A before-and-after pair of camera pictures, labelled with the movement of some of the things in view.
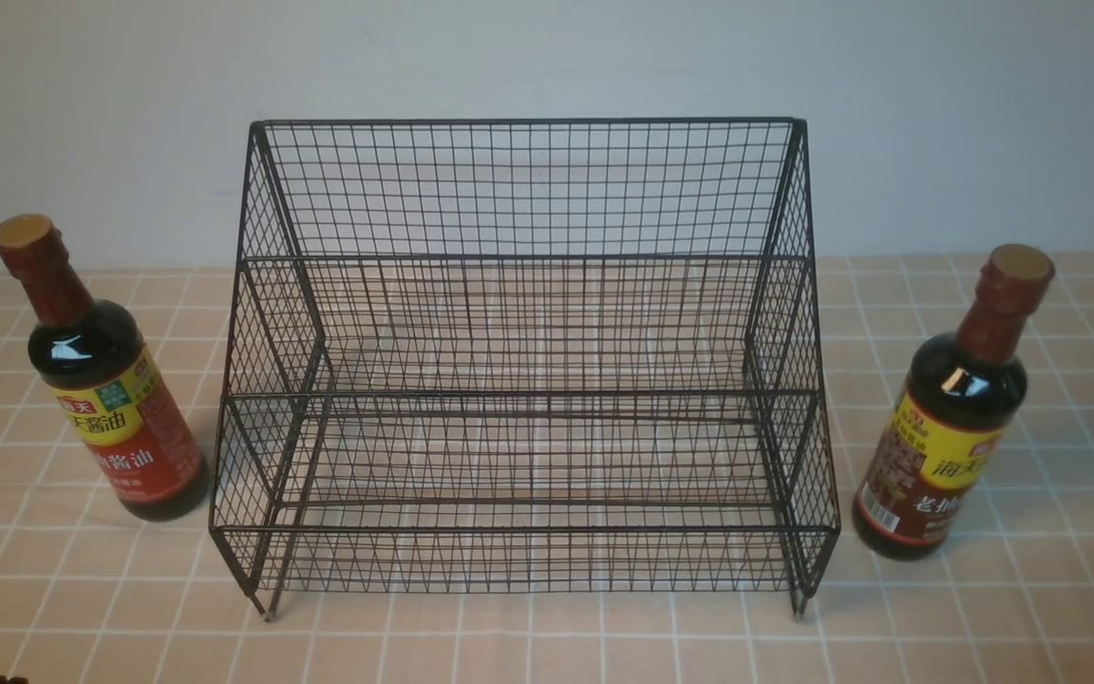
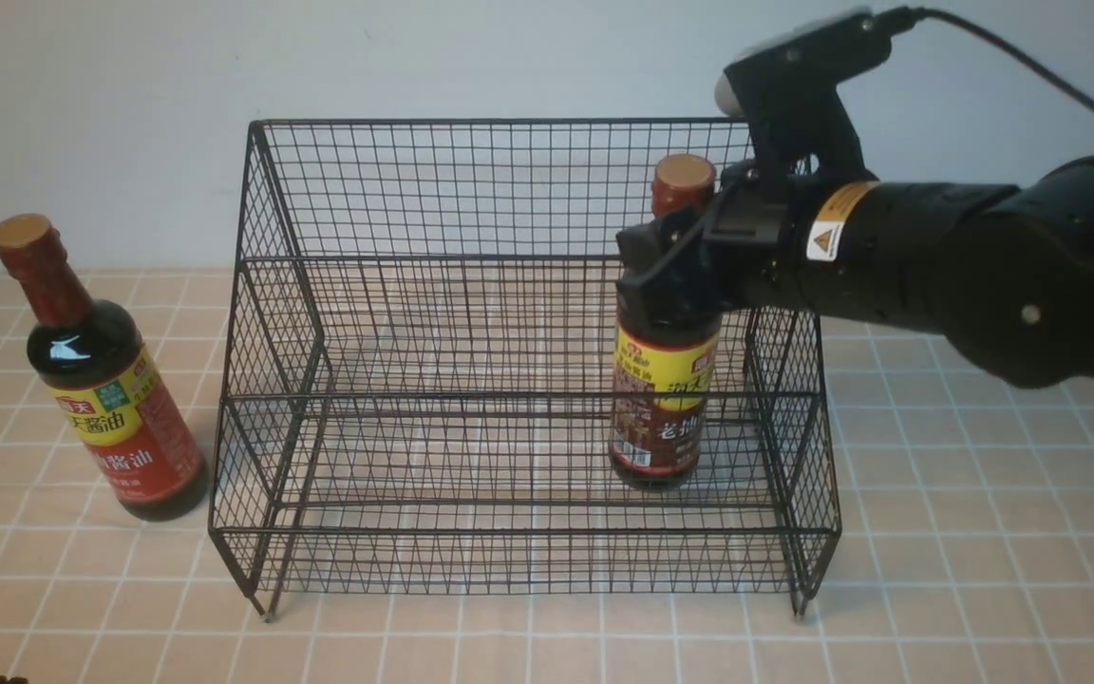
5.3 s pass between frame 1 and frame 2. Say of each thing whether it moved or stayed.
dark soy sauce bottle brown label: moved
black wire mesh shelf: stayed
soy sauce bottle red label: stayed
